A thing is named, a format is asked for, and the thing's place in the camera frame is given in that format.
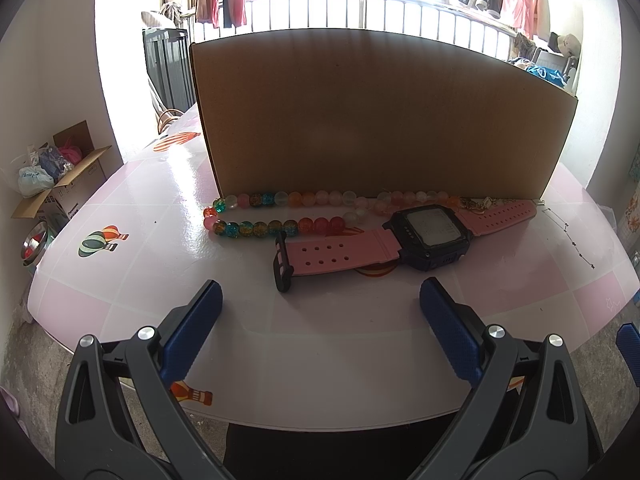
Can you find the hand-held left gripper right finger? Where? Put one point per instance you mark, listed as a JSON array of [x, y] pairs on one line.
[[450, 332]]

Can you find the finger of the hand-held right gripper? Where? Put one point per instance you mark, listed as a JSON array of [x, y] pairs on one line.
[[629, 352]]

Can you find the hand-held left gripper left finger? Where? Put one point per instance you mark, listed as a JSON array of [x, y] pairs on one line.
[[192, 335]]

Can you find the small gold jewelry pieces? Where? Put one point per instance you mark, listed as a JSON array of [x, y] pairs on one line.
[[474, 205]]

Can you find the large cardboard box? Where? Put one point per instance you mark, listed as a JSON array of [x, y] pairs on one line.
[[375, 120]]

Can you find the metal bowl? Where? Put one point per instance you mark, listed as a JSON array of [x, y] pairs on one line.
[[34, 242]]

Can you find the small cardboard storage box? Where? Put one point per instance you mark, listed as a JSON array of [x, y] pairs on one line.
[[75, 182]]

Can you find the pink slipper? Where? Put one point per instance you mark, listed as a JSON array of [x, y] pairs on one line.
[[9, 402]]

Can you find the pink cloth bundle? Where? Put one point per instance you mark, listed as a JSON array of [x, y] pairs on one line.
[[70, 154]]

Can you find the white blue plastic bag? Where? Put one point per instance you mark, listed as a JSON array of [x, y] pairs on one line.
[[35, 180]]

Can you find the blue cloth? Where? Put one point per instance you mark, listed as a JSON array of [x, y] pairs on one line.
[[547, 75]]

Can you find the beige hat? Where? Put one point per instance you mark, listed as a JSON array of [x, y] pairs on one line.
[[565, 44]]

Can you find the pale cloth on cabinet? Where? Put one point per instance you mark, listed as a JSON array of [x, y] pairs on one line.
[[155, 20]]

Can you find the metal balcony railing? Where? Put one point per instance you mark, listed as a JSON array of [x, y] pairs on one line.
[[350, 10]]

